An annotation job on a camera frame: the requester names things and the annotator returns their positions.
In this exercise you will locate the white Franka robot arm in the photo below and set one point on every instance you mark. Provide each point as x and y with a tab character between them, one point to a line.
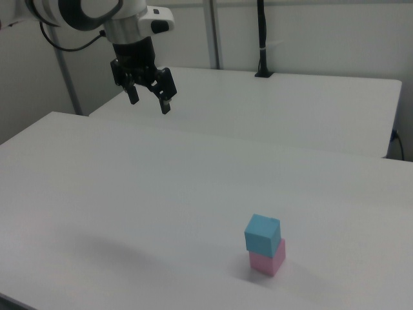
93	9

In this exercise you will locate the black camera stand pole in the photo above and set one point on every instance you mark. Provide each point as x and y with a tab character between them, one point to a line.
263	38

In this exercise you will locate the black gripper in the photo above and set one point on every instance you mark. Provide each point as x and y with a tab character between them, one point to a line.
135	58

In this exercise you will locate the blue foam cube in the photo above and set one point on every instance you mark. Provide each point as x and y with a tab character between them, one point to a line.
259	239

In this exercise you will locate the pink foam cube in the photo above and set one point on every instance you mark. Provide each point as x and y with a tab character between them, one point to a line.
271	264

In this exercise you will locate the grey metal partition post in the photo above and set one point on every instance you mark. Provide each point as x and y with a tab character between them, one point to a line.
214	32

